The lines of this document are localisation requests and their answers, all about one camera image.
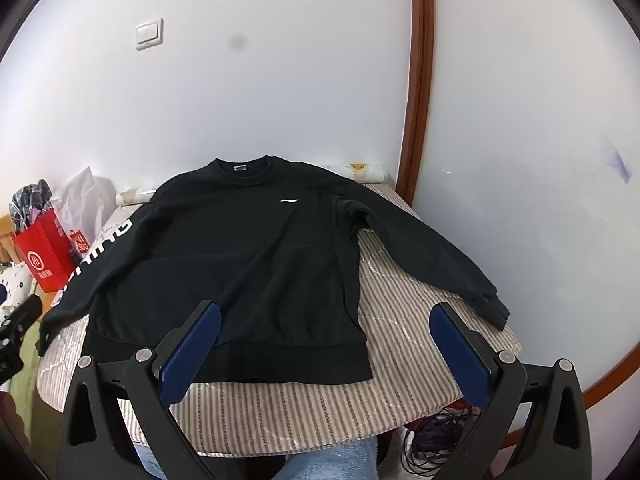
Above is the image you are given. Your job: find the black sweatshirt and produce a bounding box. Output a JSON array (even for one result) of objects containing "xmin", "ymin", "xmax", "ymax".
[{"xmin": 37, "ymin": 155, "xmax": 511, "ymax": 386}]

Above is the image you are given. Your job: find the tangle of cables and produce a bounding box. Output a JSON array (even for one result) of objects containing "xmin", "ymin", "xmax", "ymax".
[{"xmin": 402, "ymin": 402, "xmax": 483, "ymax": 476}]

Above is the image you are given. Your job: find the white spotted pillow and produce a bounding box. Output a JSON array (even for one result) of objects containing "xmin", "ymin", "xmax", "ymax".
[{"xmin": 0, "ymin": 260, "xmax": 37, "ymax": 322}]

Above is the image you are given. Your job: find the person's left forearm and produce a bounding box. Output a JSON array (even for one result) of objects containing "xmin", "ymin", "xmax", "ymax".
[{"xmin": 0, "ymin": 391, "xmax": 22, "ymax": 463}]

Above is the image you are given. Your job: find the wooden nightstand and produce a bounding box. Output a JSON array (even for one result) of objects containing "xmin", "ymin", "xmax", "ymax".
[{"xmin": 37, "ymin": 287, "xmax": 66, "ymax": 321}]

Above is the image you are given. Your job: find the white shopping bag red logo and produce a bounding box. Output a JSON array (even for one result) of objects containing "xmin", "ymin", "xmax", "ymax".
[{"xmin": 52, "ymin": 166, "xmax": 118, "ymax": 261}]

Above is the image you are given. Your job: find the green blanket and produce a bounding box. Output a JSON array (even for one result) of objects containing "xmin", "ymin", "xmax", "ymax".
[{"xmin": 0, "ymin": 310, "xmax": 56, "ymax": 461}]

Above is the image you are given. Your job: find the white light switch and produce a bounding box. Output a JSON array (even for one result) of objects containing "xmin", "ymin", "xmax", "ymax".
[{"xmin": 134, "ymin": 17, "xmax": 164, "ymax": 52}]

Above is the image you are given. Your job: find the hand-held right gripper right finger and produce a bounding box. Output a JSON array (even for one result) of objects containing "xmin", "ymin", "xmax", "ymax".
[{"xmin": 429, "ymin": 301, "xmax": 593, "ymax": 480}]

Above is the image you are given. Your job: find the dark plaid cloth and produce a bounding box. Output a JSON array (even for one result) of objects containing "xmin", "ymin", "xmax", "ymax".
[{"xmin": 9, "ymin": 179, "xmax": 55, "ymax": 235}]

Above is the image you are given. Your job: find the person's leg in jeans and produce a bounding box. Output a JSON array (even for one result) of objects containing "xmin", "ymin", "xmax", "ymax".
[{"xmin": 132, "ymin": 437, "xmax": 381, "ymax": 480}]

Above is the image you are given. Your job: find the wooden headboard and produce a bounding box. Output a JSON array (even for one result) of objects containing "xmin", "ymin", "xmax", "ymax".
[{"xmin": 0, "ymin": 212, "xmax": 21, "ymax": 266}]

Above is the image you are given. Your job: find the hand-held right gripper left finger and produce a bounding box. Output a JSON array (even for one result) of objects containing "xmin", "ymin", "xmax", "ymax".
[{"xmin": 59, "ymin": 300, "xmax": 223, "ymax": 480}]

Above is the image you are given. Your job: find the brown wooden door frame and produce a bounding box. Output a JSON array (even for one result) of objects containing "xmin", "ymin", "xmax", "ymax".
[{"xmin": 395, "ymin": 0, "xmax": 640, "ymax": 453}]

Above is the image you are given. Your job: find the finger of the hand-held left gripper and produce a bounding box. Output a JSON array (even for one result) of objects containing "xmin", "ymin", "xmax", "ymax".
[{"xmin": 0, "ymin": 294, "xmax": 44, "ymax": 335}]

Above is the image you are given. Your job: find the striped mattress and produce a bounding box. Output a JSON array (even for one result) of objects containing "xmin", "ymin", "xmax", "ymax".
[{"xmin": 36, "ymin": 180, "xmax": 523, "ymax": 458}]

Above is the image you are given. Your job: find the red paper bag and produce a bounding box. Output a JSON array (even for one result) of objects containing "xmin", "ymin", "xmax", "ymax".
[{"xmin": 12, "ymin": 207, "xmax": 81, "ymax": 293}]

